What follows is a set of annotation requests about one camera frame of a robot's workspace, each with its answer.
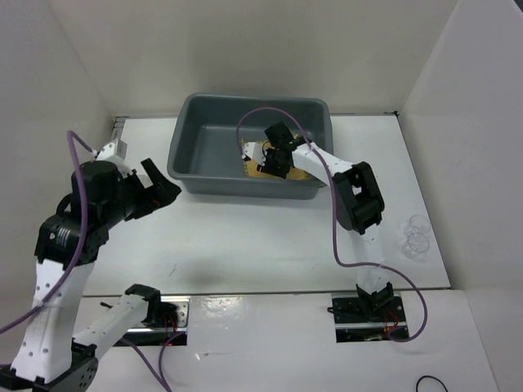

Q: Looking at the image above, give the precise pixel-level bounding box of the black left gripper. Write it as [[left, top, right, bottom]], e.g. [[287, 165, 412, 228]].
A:
[[104, 157, 181, 225]]

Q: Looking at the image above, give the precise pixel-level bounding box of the bamboo woven mat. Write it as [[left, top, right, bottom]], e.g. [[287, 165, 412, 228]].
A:
[[244, 140, 311, 180]]

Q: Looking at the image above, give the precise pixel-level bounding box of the clear glass oval dish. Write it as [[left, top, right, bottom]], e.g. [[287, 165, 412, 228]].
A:
[[136, 174, 153, 188]]

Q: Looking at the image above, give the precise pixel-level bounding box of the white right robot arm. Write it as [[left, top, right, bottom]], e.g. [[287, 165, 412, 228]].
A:
[[244, 122, 393, 321]]

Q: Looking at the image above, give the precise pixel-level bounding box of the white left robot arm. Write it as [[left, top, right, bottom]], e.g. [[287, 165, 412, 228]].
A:
[[1, 158, 181, 391]]

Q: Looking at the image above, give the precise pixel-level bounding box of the grey plastic bin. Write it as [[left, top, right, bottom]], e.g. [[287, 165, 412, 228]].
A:
[[167, 93, 333, 200]]

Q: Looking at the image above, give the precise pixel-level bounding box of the clear plastic cup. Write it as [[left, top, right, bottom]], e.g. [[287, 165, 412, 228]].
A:
[[399, 214, 431, 260]]

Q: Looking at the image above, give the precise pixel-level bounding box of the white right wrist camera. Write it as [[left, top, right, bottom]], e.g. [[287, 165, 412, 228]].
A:
[[241, 142, 266, 166]]

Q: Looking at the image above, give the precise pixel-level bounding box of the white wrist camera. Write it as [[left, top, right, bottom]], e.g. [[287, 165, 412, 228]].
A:
[[95, 139, 127, 167], [241, 142, 266, 166]]

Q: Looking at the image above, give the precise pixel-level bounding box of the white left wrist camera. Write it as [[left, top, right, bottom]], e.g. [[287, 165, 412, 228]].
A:
[[95, 139, 127, 167]]

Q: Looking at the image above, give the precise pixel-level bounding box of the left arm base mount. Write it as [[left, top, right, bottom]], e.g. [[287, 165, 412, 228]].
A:
[[123, 299, 190, 346]]

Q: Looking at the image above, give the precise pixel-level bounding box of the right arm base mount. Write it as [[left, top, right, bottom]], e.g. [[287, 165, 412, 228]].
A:
[[327, 293, 409, 343]]

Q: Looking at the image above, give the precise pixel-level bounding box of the black cable loop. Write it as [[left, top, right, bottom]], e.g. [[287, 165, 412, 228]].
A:
[[416, 375, 450, 392]]

